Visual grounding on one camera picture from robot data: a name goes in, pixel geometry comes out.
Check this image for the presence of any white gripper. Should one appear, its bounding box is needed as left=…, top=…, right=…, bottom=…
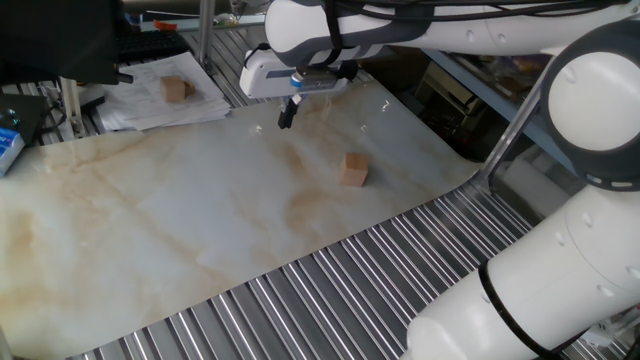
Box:
left=238, top=48, right=352, bottom=130

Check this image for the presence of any light wooden cube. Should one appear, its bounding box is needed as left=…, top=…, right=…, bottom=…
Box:
left=339, top=152, right=370, bottom=188
left=159, top=75, right=187, bottom=104

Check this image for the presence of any stack of printed papers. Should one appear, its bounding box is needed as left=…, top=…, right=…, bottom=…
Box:
left=95, top=51, right=232, bottom=133

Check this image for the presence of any black keyboard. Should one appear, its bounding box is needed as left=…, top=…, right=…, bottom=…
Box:
left=115, top=29, right=192, bottom=64

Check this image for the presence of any black electronic equipment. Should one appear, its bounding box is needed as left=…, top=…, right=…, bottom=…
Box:
left=417, top=62, right=506, bottom=161

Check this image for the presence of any marble pattern mat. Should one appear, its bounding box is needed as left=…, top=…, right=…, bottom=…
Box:
left=0, top=78, right=484, bottom=360

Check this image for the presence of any blue-grey metal shelf rack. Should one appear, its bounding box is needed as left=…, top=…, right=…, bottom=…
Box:
left=422, top=47, right=576, bottom=171

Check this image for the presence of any black monitor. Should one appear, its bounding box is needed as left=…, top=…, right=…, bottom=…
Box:
left=0, top=0, right=135, bottom=87

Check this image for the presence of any black flat device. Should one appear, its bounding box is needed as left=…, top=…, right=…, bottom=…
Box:
left=0, top=93, right=50, bottom=147

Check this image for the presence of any blue white tissue pack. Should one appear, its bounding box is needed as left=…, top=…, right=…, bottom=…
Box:
left=0, top=127, right=26, bottom=177

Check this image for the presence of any grey wrist camera blue cap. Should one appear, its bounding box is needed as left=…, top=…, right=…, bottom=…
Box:
left=288, top=65, right=351, bottom=94

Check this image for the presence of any aluminium profile post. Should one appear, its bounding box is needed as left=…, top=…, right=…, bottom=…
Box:
left=472, top=82, right=546, bottom=182
left=197, top=0, right=218, bottom=76
left=58, top=76, right=85, bottom=140

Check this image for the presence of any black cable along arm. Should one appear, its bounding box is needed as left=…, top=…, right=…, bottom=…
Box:
left=327, top=0, right=632, bottom=22

